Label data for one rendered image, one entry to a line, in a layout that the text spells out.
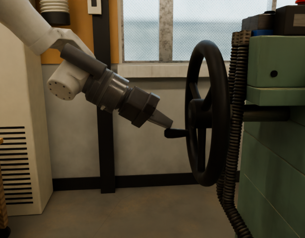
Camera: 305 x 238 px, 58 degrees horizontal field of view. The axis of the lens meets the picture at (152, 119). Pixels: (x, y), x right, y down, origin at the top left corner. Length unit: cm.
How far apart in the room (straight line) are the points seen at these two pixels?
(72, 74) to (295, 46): 44
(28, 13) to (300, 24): 50
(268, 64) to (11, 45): 131
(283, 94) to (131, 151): 149
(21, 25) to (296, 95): 52
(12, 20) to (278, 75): 50
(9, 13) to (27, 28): 4
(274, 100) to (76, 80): 40
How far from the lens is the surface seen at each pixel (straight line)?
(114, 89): 61
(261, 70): 53
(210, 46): 50
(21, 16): 61
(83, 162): 196
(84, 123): 187
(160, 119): 66
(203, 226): 164
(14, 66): 159
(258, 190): 77
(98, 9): 170
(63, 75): 61
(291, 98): 54
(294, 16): 55
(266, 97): 52
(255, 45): 54
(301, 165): 59
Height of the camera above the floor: 93
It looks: 14 degrees down
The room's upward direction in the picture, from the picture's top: straight up
